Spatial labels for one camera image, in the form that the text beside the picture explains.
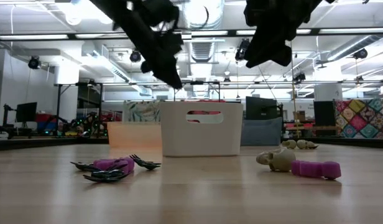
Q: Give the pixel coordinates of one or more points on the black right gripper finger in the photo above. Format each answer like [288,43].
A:
[283,46]
[261,46]

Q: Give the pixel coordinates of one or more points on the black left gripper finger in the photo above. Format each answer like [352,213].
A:
[174,67]
[160,70]

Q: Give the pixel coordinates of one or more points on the purple plastic decoration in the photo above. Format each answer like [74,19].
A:
[104,163]
[129,161]
[312,169]

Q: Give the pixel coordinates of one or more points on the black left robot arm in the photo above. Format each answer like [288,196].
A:
[157,12]

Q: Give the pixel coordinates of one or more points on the black ceiling spotlight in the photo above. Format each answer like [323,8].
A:
[361,53]
[239,53]
[299,76]
[34,63]
[135,56]

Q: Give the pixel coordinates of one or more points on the black beam with light strips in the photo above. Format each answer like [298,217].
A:
[232,32]

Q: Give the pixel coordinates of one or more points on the floral patterned board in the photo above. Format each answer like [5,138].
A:
[141,112]

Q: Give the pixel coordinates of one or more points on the black computer monitor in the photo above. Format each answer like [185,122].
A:
[260,109]
[323,113]
[26,112]

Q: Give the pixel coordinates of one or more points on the orange translucent plastic bin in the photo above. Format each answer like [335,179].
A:
[132,135]

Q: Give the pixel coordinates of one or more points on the brown cardboard box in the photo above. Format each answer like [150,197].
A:
[299,116]

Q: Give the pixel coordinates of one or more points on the wooden background table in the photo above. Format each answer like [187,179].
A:
[300,127]

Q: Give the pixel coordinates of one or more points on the grey translucent plastic bin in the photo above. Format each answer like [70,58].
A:
[261,133]

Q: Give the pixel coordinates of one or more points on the colourful patchwork quilt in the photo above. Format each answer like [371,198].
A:
[362,118]

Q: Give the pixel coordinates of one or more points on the silver ceiling air duct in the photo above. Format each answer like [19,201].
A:
[203,51]

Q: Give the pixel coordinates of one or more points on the white ceiling ventilation duct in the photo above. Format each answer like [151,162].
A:
[117,71]

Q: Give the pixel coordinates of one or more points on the black background workstation frame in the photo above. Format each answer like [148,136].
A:
[58,99]

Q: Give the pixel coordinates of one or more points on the black aluminium table frame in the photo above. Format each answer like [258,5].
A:
[39,143]

